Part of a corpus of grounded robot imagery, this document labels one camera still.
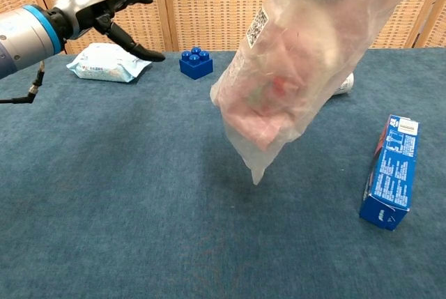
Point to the blue white drink can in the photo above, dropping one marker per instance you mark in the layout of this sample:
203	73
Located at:
345	86

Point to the light blue wet wipes pack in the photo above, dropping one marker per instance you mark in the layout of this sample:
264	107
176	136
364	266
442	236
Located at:
104	67

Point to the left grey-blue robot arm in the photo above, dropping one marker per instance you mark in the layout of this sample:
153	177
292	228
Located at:
24	37

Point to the blue felt table cover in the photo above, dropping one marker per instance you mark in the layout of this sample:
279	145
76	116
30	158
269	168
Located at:
139	191

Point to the blue toy building brick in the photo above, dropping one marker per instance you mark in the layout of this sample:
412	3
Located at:
195	63

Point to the long blue cardboard box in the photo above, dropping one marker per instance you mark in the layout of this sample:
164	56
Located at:
392	177

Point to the bamboo folding screen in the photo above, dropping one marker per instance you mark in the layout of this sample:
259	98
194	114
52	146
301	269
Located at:
209	9

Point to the translucent white zip bag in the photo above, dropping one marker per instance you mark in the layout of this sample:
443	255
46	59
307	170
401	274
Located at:
313	16

